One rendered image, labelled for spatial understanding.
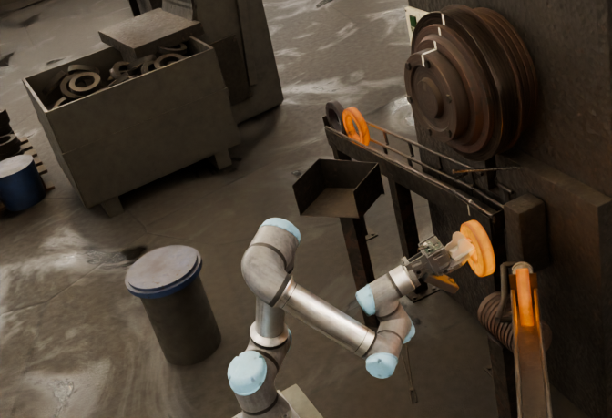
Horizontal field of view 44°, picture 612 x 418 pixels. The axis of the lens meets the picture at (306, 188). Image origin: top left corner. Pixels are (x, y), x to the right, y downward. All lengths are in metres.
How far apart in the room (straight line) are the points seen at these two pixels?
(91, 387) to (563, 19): 2.38
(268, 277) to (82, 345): 1.87
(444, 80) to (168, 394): 1.74
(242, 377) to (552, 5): 1.31
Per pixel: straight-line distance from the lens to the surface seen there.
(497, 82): 2.14
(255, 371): 2.23
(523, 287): 2.06
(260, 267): 1.95
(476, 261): 2.10
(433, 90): 2.25
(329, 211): 2.84
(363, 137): 3.21
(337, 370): 3.05
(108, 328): 3.72
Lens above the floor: 2.05
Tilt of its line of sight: 29 degrees down
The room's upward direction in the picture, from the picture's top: 15 degrees counter-clockwise
